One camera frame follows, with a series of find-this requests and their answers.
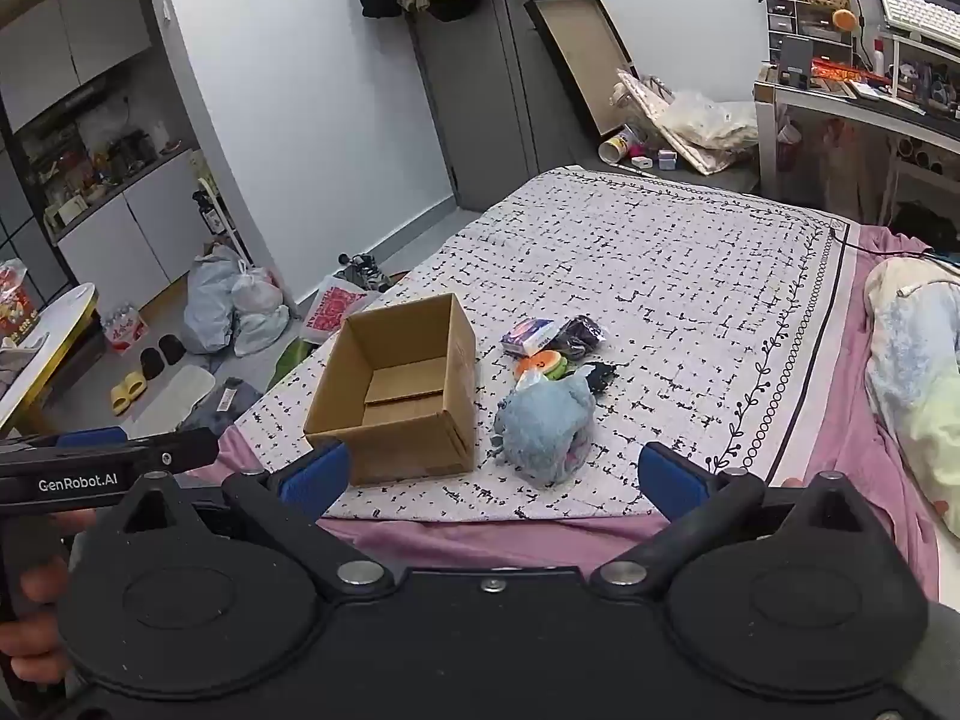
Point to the white desk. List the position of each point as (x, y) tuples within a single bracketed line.
[(765, 135)]

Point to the pack of water bottles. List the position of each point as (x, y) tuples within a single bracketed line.
[(125, 330)]

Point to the black white sneakers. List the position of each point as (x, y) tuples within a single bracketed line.
[(367, 274)]

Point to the orange green soft toy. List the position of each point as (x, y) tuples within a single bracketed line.
[(540, 364)]

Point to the clear bag with white contents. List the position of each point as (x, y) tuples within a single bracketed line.
[(712, 120)]

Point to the white keyboard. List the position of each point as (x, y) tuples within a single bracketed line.
[(915, 11)]

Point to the red snack pack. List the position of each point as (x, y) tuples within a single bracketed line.
[(847, 71)]

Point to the white floor mat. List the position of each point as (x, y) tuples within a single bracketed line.
[(176, 397)]

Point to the paper noodle cup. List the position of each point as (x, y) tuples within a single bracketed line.
[(616, 146)]

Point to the yellow slipper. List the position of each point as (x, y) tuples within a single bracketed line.
[(135, 385), (120, 399)]

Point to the black slipper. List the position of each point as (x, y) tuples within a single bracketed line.
[(172, 349), (152, 365)]

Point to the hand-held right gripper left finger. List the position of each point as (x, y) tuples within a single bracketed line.
[(319, 480)]

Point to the light blue fluffy plush toy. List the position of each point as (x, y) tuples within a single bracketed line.
[(529, 441)]

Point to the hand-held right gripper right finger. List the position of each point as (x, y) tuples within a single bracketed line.
[(671, 480)]

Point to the grey upper kitchen cabinet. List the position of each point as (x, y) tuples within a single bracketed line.
[(75, 37)]

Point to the round white yellow table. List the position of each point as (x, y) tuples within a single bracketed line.
[(45, 345)]

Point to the grey door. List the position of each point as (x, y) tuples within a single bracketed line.
[(480, 112)]

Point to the green bag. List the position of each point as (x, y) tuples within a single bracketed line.
[(289, 364)]

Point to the person's left hand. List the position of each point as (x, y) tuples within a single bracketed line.
[(45, 589)]

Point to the orange ball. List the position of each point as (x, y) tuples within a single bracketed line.
[(844, 20)]

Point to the blue jeans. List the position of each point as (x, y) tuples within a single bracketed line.
[(225, 405)]

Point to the black item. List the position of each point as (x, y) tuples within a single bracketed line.
[(579, 336)]

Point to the red white plastic bag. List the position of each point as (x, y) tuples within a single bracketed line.
[(334, 311)]

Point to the brown cardboard box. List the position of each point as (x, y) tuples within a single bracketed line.
[(420, 450)]

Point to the large grey trash bag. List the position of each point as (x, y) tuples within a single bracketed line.
[(210, 300)]

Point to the black framed board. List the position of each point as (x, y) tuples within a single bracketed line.
[(585, 52)]

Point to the white narrow rack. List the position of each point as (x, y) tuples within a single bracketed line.
[(225, 187)]

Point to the pink bedsheet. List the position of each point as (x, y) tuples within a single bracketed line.
[(847, 427)]

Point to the red snack bag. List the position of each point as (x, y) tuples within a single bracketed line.
[(15, 304)]

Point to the pastel floral quilt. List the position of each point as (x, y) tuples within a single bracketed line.
[(915, 390)]

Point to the row of kitchen jars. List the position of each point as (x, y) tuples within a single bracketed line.
[(97, 165)]

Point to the small black sock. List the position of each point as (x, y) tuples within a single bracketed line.
[(598, 375)]

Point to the tied white trash bag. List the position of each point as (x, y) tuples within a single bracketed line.
[(255, 292)]

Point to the small purple white box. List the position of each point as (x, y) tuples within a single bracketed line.
[(666, 159)]

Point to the range hood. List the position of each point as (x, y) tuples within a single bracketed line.
[(67, 99)]

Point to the white black patterned bedspread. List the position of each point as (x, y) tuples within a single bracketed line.
[(675, 277)]

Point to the grey drawer organizer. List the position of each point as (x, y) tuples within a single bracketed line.
[(787, 30)]

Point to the flat white trash bag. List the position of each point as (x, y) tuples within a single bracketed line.
[(262, 330)]

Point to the white lower kitchen cabinet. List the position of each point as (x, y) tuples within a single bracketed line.
[(142, 225)]

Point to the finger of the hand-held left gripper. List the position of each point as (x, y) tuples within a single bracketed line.
[(176, 448), (94, 436)]

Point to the white bottle with red cap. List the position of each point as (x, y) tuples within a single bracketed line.
[(879, 58)]

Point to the dark bottle on rack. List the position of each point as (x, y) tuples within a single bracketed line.
[(208, 214)]

